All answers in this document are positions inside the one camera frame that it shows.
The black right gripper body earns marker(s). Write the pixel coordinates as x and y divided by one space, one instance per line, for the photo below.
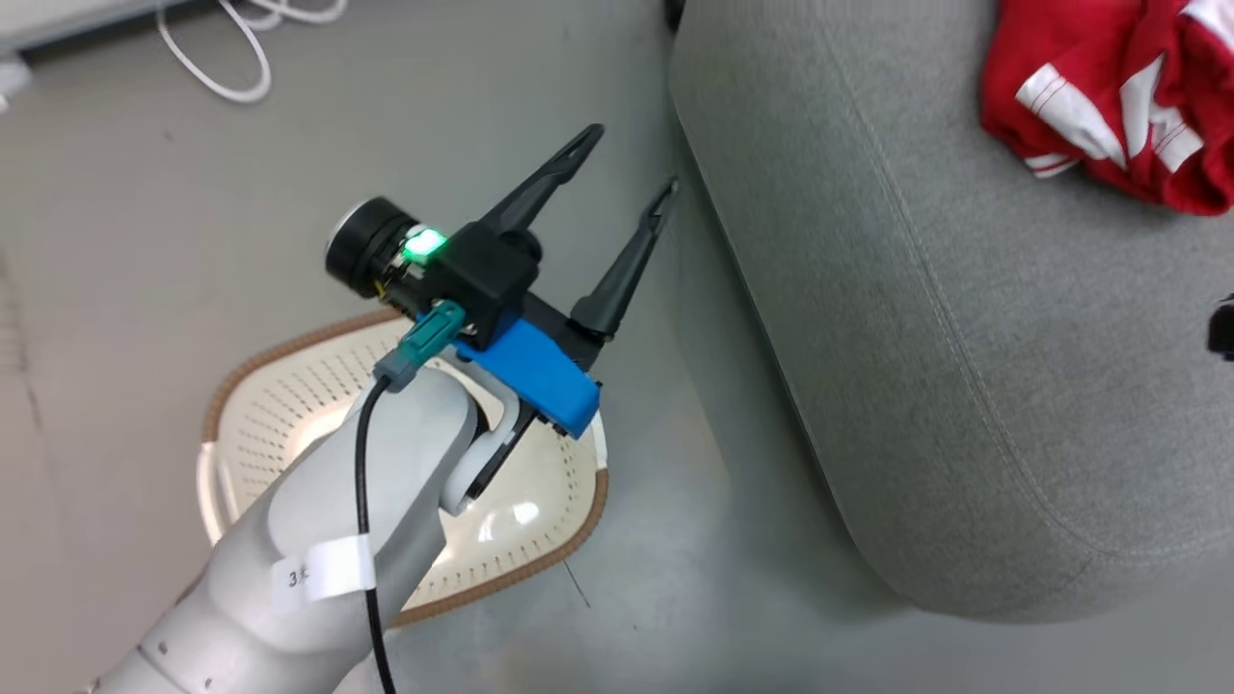
1223 328

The white perforated laundry basket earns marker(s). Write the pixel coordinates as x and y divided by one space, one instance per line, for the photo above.
289 405

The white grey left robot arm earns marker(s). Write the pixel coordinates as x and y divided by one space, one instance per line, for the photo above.
289 520

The white power strip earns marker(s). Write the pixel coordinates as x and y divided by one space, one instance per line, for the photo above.
10 82

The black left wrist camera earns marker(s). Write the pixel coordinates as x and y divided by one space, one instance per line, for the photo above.
482 275

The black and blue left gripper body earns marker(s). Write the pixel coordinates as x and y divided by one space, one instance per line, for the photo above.
535 371

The grey fabric sofa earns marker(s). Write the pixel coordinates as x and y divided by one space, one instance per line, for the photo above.
964 337

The red clothing with white stripes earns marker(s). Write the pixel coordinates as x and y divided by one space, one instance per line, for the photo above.
1070 48

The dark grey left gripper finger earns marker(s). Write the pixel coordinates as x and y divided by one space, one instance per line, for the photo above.
622 265
549 178

